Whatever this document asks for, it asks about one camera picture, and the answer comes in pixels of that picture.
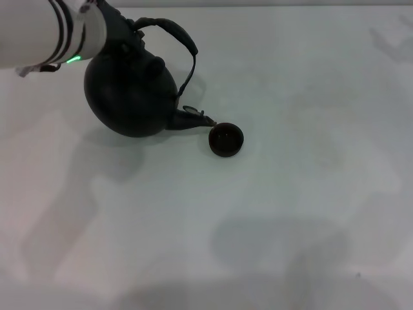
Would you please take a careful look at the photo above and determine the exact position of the small dark teacup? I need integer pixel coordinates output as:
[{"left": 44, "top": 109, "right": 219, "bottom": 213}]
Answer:
[{"left": 207, "top": 121, "right": 245, "bottom": 159}]

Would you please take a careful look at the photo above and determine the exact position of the black round teapot with handle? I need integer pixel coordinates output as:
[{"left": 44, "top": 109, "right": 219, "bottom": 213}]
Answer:
[{"left": 83, "top": 17, "right": 217, "bottom": 140}]

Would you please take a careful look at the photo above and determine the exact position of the left wrist cable with metal plug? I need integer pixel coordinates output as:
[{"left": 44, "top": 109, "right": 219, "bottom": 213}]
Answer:
[{"left": 15, "top": 62, "right": 63, "bottom": 79}]

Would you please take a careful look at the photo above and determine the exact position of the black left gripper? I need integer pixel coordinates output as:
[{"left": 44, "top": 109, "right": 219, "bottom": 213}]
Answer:
[{"left": 100, "top": 0, "right": 146, "bottom": 56}]

